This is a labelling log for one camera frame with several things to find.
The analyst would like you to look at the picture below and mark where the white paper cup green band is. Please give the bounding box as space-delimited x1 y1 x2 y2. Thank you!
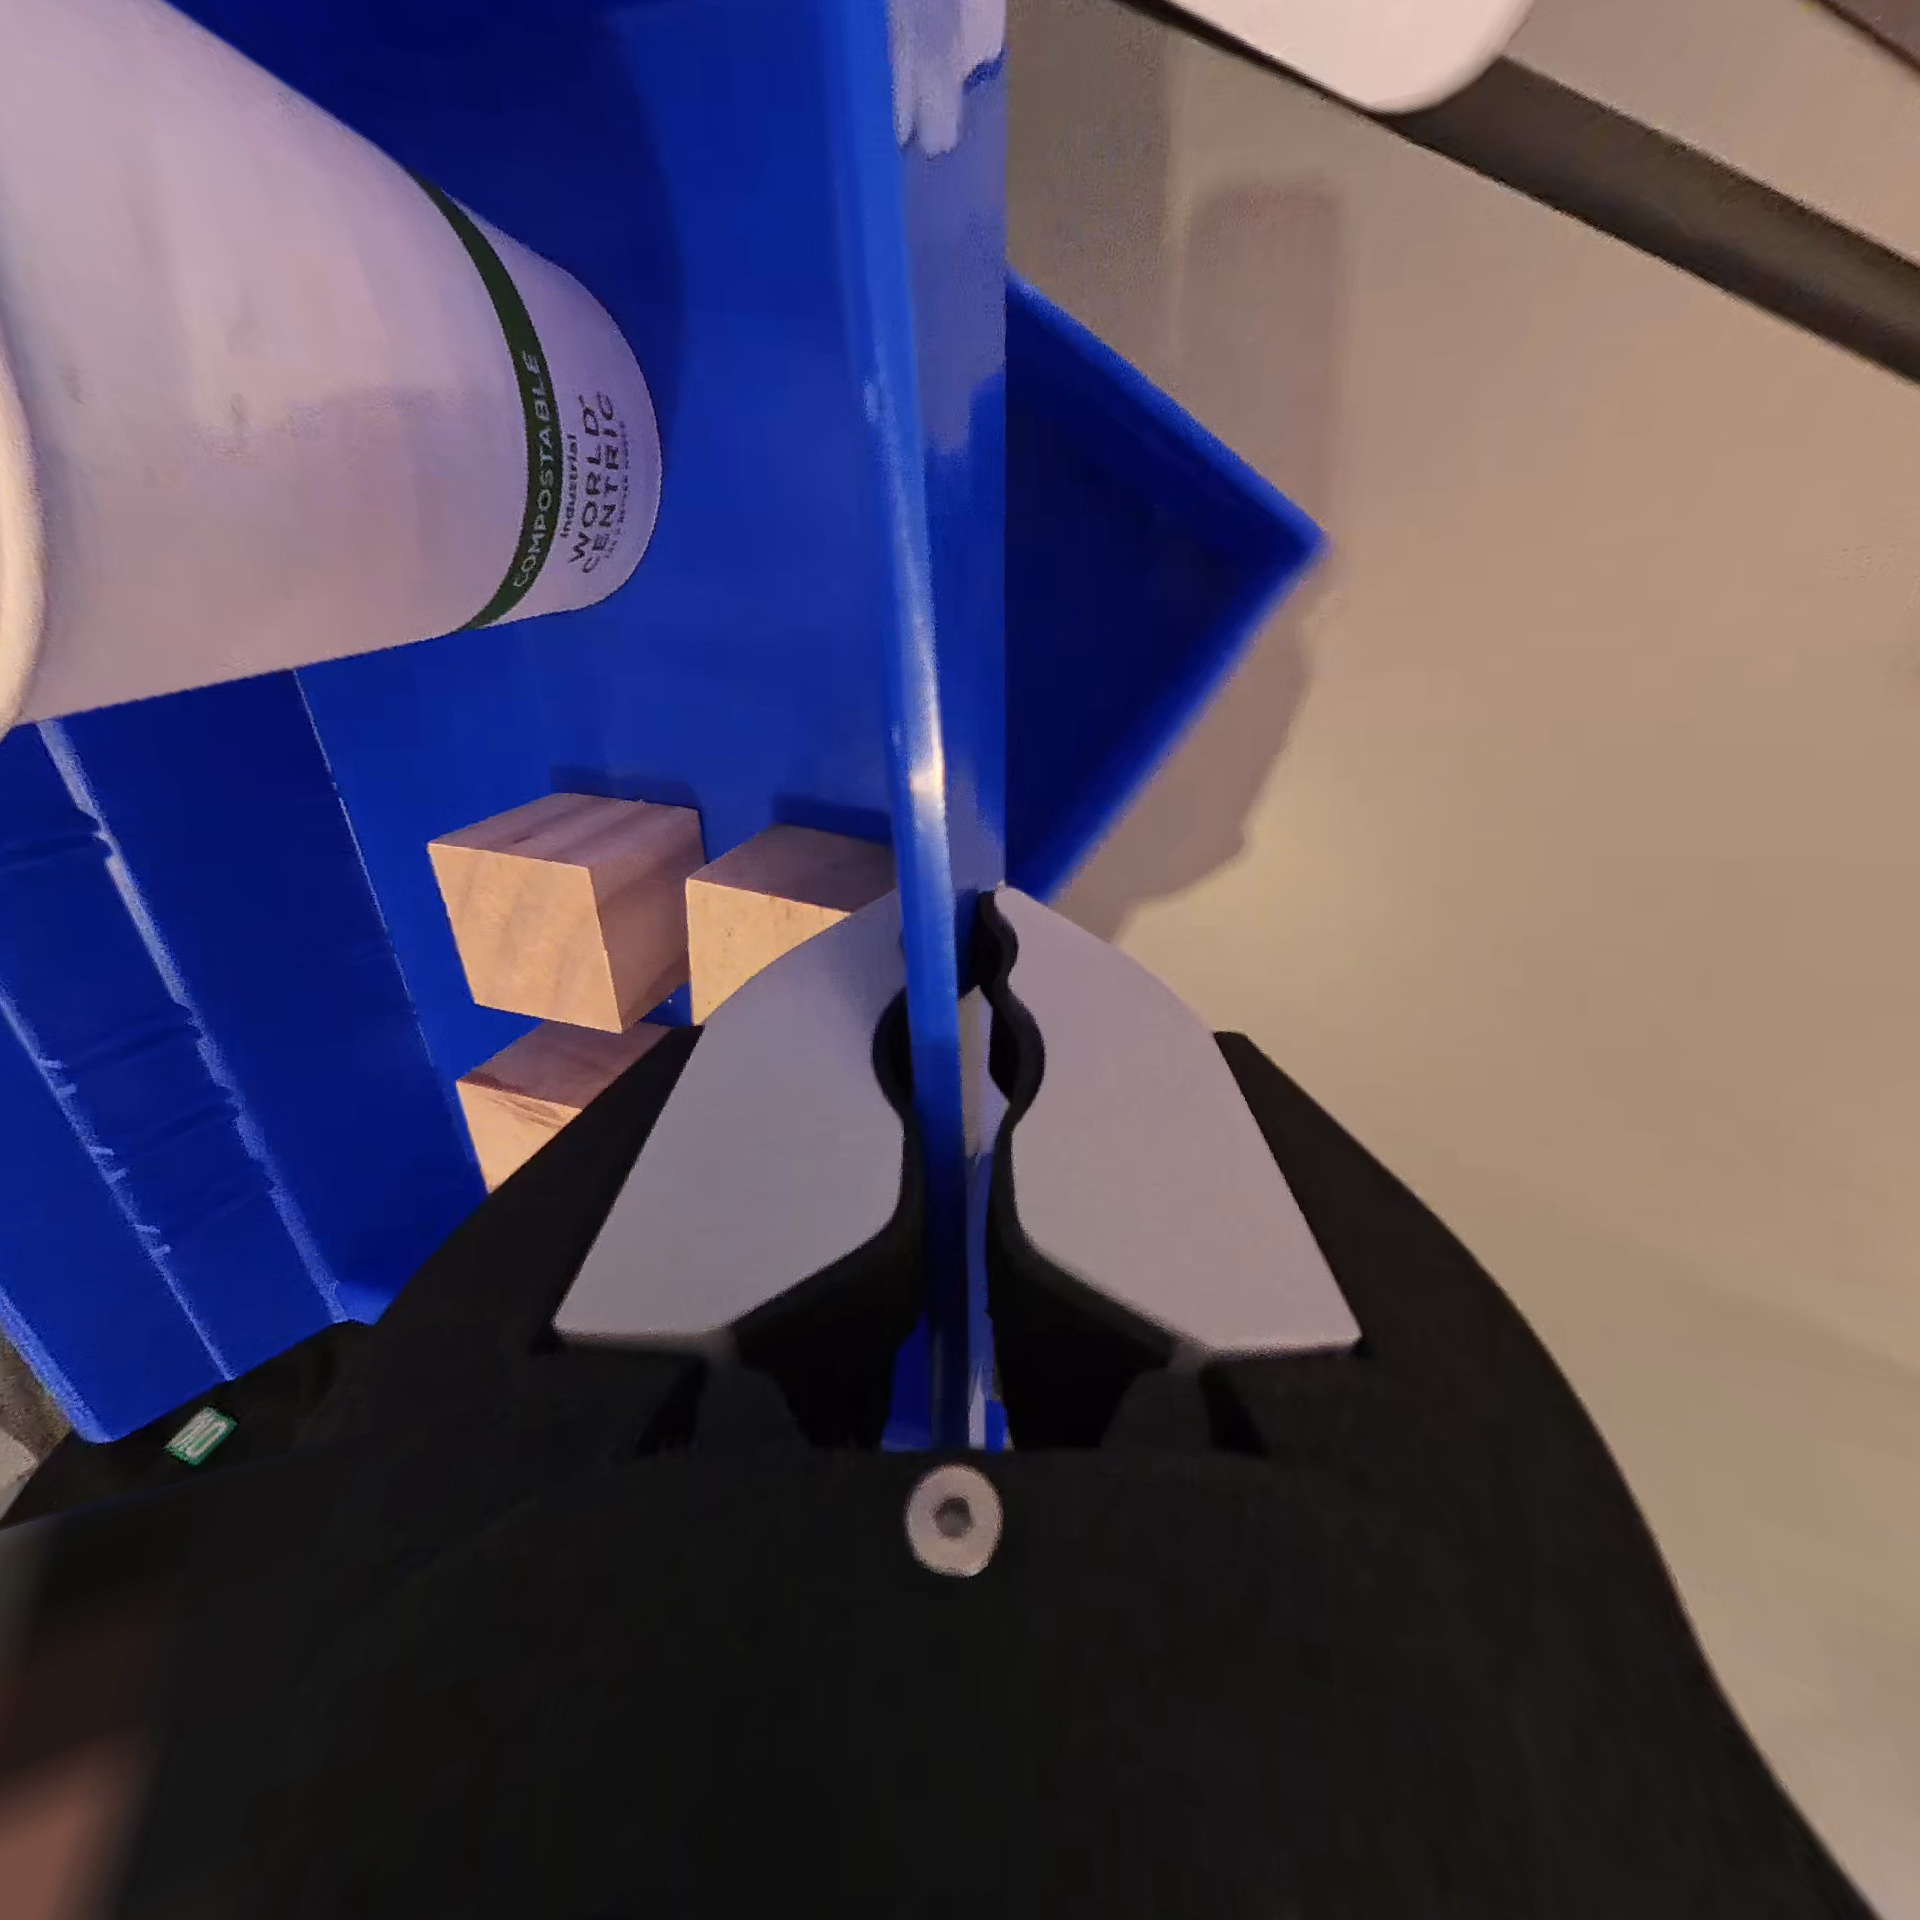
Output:
0 0 665 729

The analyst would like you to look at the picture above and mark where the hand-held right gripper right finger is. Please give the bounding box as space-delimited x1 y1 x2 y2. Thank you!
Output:
975 883 1367 1373

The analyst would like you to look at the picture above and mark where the wooden cube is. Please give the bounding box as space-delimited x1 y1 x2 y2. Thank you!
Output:
454 1018 672 1197
426 790 706 1037
682 824 902 1029

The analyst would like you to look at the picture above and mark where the blue plastic bin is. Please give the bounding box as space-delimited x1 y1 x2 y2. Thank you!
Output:
0 0 1331 1454

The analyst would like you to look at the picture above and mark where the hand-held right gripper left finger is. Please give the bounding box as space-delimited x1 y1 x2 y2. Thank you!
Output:
551 886 933 1368

